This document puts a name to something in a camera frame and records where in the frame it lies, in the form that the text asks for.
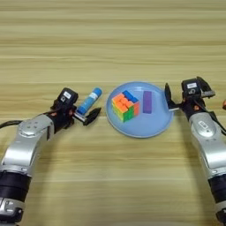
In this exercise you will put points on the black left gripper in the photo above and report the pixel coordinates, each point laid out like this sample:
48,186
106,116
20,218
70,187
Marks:
63,117

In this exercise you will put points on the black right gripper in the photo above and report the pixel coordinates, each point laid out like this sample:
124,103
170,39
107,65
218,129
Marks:
191,106

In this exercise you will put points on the blue glue stick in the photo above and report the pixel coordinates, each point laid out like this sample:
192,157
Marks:
89,101

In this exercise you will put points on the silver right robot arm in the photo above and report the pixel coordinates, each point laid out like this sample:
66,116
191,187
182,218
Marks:
209,141

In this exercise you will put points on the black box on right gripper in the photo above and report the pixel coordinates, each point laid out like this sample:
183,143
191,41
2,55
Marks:
191,87

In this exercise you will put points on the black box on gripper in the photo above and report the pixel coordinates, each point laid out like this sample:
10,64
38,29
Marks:
191,87
67,97

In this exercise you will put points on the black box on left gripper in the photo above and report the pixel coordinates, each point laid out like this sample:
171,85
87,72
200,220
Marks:
67,97

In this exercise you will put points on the purple rectangular block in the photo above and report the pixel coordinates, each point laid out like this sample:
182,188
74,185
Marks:
147,102

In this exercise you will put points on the colourful puzzle cube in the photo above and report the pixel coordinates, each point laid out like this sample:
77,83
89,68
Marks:
125,107

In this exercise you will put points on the light blue round plate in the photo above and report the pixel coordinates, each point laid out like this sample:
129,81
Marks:
147,126

